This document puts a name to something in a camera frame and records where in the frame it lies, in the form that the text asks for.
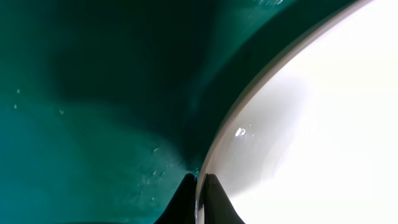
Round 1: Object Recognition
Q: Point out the white plate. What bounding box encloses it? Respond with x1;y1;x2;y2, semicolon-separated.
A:
195;0;397;223

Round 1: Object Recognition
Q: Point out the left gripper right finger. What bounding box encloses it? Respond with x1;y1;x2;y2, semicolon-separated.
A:
202;174;244;224

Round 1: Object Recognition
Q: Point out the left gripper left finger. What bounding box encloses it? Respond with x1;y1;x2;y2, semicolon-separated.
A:
154;174;197;224

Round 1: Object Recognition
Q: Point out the teal plastic tray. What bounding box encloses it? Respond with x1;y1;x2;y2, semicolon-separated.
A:
1;0;349;223

